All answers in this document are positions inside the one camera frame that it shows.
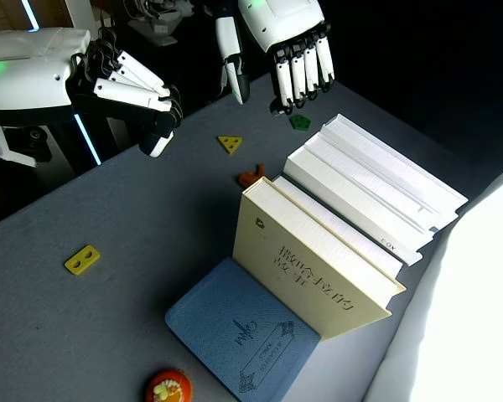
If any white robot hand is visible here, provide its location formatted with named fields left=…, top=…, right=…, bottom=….
left=209, top=0, right=335, bottom=116
left=0, top=27, right=184, bottom=159

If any black hardcover book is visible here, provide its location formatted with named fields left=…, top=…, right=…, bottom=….
left=271, top=174, right=405, bottom=282

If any white cardboard box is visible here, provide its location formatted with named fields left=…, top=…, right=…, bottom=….
left=283, top=112, right=469, bottom=268

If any cream hardcover book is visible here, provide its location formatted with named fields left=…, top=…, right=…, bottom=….
left=232, top=175, right=407, bottom=341

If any blue cloth-covered book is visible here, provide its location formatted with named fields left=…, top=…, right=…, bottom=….
left=164, top=256, right=322, bottom=402

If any blue LED light strip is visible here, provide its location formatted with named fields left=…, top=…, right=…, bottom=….
left=20, top=0, right=103, bottom=167

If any green pentagon block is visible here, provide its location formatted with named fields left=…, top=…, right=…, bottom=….
left=288, top=115, right=313, bottom=132

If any white background device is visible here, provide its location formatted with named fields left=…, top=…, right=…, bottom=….
left=125, top=0, right=194, bottom=48

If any yellow triangle block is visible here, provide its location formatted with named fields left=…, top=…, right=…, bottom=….
left=216, top=135, right=243, bottom=156

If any orange-brown toy block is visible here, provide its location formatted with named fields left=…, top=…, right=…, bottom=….
left=237, top=163, right=267, bottom=188

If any yellow two-hole rectangle block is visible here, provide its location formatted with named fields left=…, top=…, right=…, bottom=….
left=64, top=245, right=101, bottom=276

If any grey table cloth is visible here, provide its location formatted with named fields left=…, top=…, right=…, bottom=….
left=0, top=73, right=503, bottom=402

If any orange toy cake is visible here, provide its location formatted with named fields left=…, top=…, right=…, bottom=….
left=144, top=368, right=193, bottom=402

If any white panel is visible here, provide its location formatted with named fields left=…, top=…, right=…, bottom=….
left=362, top=161, right=503, bottom=402

